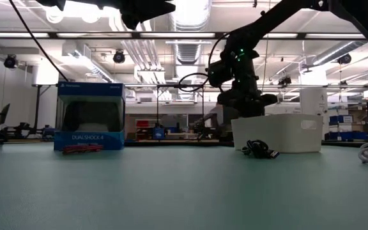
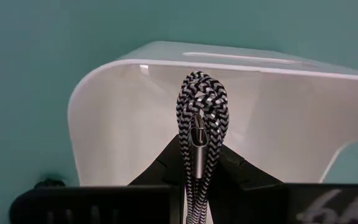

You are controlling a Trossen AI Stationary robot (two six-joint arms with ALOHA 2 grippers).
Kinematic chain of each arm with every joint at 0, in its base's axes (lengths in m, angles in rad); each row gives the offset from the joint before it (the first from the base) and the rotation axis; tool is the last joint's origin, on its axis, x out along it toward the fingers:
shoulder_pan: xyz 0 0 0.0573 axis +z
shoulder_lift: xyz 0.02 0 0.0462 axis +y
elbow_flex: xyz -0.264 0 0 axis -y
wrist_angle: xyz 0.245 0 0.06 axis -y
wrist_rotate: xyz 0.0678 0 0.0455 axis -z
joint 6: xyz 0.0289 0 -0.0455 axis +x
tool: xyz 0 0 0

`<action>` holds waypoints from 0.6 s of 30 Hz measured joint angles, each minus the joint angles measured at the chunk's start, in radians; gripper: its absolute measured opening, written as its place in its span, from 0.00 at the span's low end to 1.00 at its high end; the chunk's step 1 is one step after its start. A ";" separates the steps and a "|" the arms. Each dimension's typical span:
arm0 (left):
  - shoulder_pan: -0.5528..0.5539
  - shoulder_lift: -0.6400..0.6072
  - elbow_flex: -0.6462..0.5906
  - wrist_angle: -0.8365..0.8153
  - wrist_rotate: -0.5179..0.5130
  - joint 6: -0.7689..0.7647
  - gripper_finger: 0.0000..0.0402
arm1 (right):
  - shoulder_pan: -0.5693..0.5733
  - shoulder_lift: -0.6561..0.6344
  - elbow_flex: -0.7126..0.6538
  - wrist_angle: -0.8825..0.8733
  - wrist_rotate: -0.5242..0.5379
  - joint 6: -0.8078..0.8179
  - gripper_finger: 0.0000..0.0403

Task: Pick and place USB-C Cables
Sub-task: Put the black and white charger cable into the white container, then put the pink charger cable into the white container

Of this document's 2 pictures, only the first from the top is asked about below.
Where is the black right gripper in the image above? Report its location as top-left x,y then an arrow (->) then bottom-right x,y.
217,47 -> 278,118

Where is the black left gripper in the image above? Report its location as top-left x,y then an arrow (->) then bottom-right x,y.
35,0 -> 176,30

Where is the black USB cable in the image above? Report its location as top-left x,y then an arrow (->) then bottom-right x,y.
241,139 -> 280,160

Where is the red USB cable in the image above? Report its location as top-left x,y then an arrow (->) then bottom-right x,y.
61,143 -> 104,155

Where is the white plastic bin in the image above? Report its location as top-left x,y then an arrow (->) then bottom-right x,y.
231,113 -> 325,154

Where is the blue storage bin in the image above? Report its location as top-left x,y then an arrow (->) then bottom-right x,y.
326,114 -> 368,141
153,126 -> 166,140

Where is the white box unit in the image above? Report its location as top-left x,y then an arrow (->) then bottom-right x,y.
31,62 -> 60,86

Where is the green table mat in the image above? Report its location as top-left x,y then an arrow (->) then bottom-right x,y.
0,142 -> 368,230

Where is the blue DualShock controller box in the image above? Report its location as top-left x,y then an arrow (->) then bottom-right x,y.
53,81 -> 127,151

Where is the black machinery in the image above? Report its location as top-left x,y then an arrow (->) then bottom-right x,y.
4,123 -> 56,141

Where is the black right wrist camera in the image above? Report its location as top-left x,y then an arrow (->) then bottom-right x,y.
208,59 -> 234,88

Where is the black ceiling camera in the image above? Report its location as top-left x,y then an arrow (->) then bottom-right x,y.
337,52 -> 353,66
112,49 -> 127,65
3,54 -> 18,70

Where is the silver ventilation duct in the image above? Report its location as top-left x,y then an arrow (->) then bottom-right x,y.
167,0 -> 213,65

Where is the black frame stand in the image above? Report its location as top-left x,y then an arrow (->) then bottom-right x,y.
156,84 -> 205,142

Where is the black overhead frame bar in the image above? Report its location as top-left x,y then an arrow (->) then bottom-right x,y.
0,31 -> 368,40

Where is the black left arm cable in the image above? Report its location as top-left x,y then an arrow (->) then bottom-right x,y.
8,0 -> 70,82

